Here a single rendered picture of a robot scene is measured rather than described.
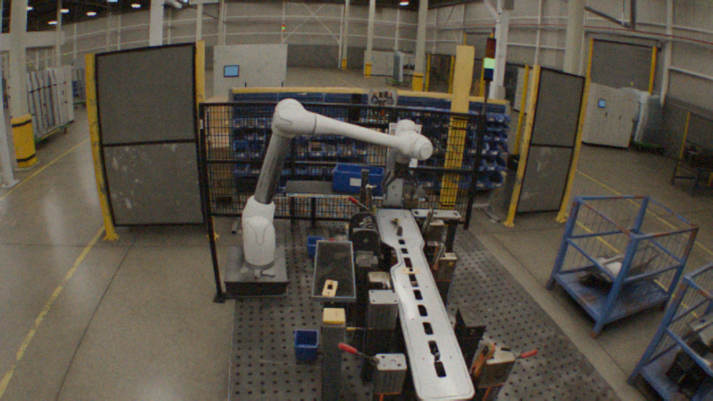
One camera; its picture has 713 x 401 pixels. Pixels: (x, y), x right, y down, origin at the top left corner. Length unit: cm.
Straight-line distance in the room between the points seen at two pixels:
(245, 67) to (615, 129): 1128
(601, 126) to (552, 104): 822
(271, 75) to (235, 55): 93
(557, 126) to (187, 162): 418
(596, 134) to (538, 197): 797
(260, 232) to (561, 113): 390
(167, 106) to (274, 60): 492
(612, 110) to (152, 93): 1238
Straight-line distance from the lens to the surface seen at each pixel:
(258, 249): 185
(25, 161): 866
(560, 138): 493
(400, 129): 185
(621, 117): 1366
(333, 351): 119
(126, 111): 387
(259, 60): 834
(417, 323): 138
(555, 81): 469
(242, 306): 193
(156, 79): 371
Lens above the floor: 189
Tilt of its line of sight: 23 degrees down
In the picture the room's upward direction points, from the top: 4 degrees clockwise
